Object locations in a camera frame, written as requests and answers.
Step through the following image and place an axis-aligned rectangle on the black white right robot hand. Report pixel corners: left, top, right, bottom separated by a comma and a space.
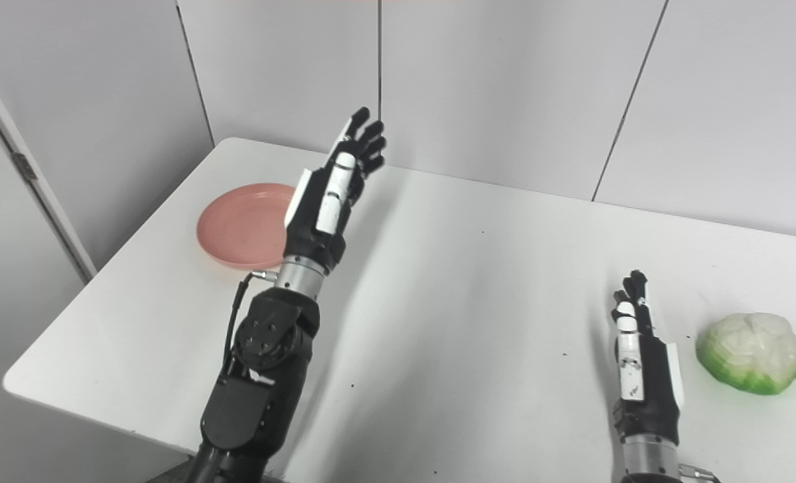
609, 270, 686, 447

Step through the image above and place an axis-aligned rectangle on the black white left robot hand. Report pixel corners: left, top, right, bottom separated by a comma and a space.
283, 106, 387, 274

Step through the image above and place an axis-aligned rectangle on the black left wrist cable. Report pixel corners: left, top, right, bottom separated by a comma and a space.
221, 270, 279, 378

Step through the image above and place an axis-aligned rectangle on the grey metal door hinge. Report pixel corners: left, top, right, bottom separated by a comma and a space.
10, 152, 38, 182

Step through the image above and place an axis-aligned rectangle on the green white toy cabbage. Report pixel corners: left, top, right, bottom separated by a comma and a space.
695, 312, 796, 396

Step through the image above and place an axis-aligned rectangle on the pink round plate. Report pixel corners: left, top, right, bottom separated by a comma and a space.
195, 182, 298, 271

